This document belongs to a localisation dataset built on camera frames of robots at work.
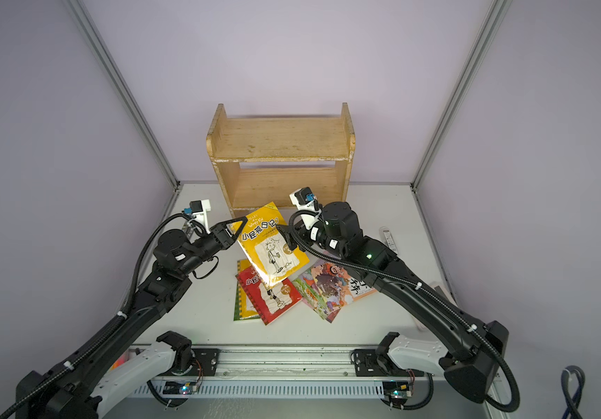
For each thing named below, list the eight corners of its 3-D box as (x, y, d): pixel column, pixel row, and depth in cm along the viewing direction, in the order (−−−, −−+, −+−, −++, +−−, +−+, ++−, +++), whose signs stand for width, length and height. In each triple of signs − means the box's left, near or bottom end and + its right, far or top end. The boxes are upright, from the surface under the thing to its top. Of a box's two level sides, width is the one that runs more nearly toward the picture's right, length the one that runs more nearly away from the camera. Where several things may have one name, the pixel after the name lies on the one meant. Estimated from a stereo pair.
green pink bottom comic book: (288, 289, 91) (288, 286, 89) (299, 277, 94) (299, 274, 92) (329, 325, 83) (330, 323, 81) (340, 311, 86) (341, 309, 84)
